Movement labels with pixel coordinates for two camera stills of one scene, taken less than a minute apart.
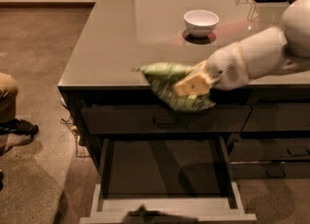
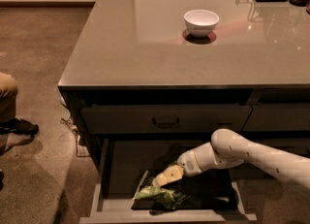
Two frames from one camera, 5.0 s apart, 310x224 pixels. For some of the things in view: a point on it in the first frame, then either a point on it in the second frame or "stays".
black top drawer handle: x=166 y=123 stays
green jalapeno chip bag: x=163 y=78 → x=165 y=197
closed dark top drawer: x=152 y=119 stays
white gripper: x=225 y=67 → x=187 y=162
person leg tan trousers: x=8 y=97 stays
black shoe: x=19 y=126 stays
